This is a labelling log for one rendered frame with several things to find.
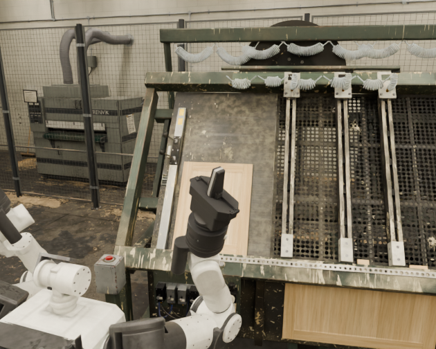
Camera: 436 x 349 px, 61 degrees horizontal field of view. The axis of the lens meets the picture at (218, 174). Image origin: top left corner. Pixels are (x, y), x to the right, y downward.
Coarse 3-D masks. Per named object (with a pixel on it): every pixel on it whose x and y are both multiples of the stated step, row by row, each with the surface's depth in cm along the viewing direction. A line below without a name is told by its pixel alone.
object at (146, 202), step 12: (156, 120) 263; (168, 120) 259; (300, 120) 244; (312, 120) 243; (420, 120) 233; (168, 132) 259; (156, 168) 246; (156, 180) 243; (372, 180) 225; (156, 192) 240; (372, 192) 222; (144, 204) 236; (156, 204) 234; (276, 204) 225; (312, 216) 219; (336, 216) 217; (384, 216) 214; (408, 216) 212
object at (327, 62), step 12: (276, 24) 273; (288, 24) 272; (300, 24) 271; (312, 24) 269; (264, 48) 279; (324, 48) 272; (252, 60) 283; (264, 60) 281; (276, 60) 280; (288, 60) 278; (300, 60) 276; (312, 60) 276; (324, 60) 274; (336, 60) 273; (300, 108) 286; (312, 108) 285; (324, 108) 283
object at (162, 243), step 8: (184, 112) 249; (176, 120) 247; (184, 120) 248; (176, 128) 245; (184, 128) 249; (176, 168) 234; (168, 176) 233; (176, 176) 235; (168, 184) 230; (168, 192) 228; (168, 200) 226; (168, 208) 224; (168, 216) 222; (160, 224) 221; (168, 224) 221; (160, 232) 219; (168, 232) 222; (160, 240) 218; (160, 248) 216
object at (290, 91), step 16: (288, 80) 240; (288, 96) 236; (288, 112) 235; (288, 128) 231; (288, 144) 227; (288, 160) 224; (288, 176) 223; (288, 192) 219; (288, 208) 215; (288, 224) 212; (288, 240) 205; (288, 256) 202
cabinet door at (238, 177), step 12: (192, 168) 235; (204, 168) 234; (228, 168) 232; (240, 168) 231; (252, 168) 230; (228, 180) 229; (240, 180) 228; (180, 192) 230; (228, 192) 226; (240, 192) 225; (180, 204) 227; (240, 204) 222; (180, 216) 224; (240, 216) 219; (180, 228) 221; (228, 228) 218; (240, 228) 216; (228, 240) 215; (240, 240) 214; (228, 252) 212; (240, 252) 211
